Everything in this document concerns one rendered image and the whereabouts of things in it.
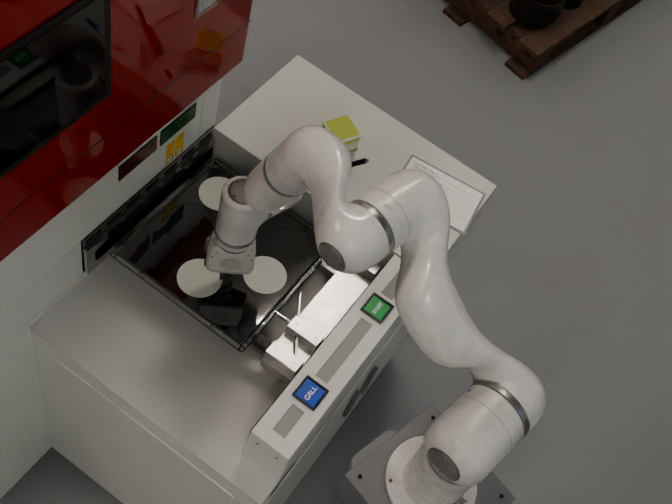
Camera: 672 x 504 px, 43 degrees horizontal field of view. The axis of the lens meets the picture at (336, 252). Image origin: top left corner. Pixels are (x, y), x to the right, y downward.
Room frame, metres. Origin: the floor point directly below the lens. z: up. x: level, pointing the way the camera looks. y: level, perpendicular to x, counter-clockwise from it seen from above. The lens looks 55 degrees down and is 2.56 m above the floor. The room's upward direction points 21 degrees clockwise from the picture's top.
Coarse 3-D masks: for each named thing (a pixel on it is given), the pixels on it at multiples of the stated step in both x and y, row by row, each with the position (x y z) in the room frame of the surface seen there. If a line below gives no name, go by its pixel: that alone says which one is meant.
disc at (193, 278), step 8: (184, 264) 0.98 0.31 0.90; (192, 264) 0.98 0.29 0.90; (200, 264) 0.99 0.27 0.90; (184, 272) 0.96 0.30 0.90; (192, 272) 0.96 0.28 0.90; (200, 272) 0.97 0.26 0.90; (208, 272) 0.98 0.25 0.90; (216, 272) 0.99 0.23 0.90; (184, 280) 0.94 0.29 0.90; (192, 280) 0.94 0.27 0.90; (200, 280) 0.95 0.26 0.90; (208, 280) 0.96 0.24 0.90; (216, 280) 0.97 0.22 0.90; (184, 288) 0.92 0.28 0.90; (192, 288) 0.93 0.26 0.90; (200, 288) 0.93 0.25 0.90; (208, 288) 0.94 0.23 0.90; (216, 288) 0.95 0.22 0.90; (192, 296) 0.91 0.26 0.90; (200, 296) 0.91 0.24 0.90
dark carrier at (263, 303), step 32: (192, 192) 1.17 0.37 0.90; (160, 224) 1.05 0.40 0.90; (192, 224) 1.08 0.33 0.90; (288, 224) 1.18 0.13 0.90; (128, 256) 0.94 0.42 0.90; (160, 256) 0.97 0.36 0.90; (192, 256) 1.00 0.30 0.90; (256, 256) 1.07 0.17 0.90; (288, 256) 1.10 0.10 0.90; (224, 288) 0.96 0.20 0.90; (288, 288) 1.02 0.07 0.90; (224, 320) 0.88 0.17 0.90; (256, 320) 0.91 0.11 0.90
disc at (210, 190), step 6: (210, 180) 1.22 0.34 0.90; (216, 180) 1.23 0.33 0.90; (222, 180) 1.23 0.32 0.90; (204, 186) 1.20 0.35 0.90; (210, 186) 1.20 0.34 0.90; (216, 186) 1.21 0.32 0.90; (222, 186) 1.22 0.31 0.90; (204, 192) 1.18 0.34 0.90; (210, 192) 1.19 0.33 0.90; (216, 192) 1.19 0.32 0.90; (204, 198) 1.16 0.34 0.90; (210, 198) 1.17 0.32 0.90; (216, 198) 1.18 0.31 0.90; (204, 204) 1.15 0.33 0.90; (210, 204) 1.15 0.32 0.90; (216, 204) 1.16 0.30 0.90
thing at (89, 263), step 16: (208, 144) 1.29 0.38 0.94; (192, 160) 1.23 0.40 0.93; (208, 160) 1.30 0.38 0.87; (176, 176) 1.17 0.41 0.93; (192, 176) 1.24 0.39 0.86; (160, 192) 1.12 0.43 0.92; (176, 192) 1.18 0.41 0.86; (160, 208) 1.12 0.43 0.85; (112, 224) 0.98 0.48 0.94; (128, 224) 1.04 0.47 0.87; (96, 240) 0.93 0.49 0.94; (112, 240) 0.98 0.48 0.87; (96, 256) 0.93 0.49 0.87
